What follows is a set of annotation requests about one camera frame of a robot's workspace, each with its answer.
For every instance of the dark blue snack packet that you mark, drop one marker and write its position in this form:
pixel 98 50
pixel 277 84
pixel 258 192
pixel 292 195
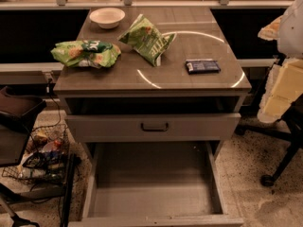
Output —
pixel 200 66

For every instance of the black office chair right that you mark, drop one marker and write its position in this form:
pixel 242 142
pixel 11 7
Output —
pixel 293 118

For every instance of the white ceramic bowl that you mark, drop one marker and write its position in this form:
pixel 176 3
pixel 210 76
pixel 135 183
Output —
pixel 107 18

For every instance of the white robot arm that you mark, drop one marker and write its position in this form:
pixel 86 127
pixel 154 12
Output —
pixel 284 84

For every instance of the grey drawer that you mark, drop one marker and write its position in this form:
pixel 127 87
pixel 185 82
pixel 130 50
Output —
pixel 152 127
pixel 161 184

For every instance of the green chip bag left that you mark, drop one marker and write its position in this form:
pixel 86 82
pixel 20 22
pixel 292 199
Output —
pixel 86 53

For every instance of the green chip bag upright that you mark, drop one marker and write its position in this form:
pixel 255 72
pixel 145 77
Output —
pixel 145 38

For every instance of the grey drawer cabinet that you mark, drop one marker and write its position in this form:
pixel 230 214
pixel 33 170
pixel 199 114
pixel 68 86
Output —
pixel 134 86

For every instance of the grey top drawer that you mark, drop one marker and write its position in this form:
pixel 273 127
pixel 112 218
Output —
pixel 152 127

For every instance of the wire basket with items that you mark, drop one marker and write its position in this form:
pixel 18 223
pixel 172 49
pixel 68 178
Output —
pixel 45 158

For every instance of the dark chair left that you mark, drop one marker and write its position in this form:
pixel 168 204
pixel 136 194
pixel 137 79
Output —
pixel 17 118

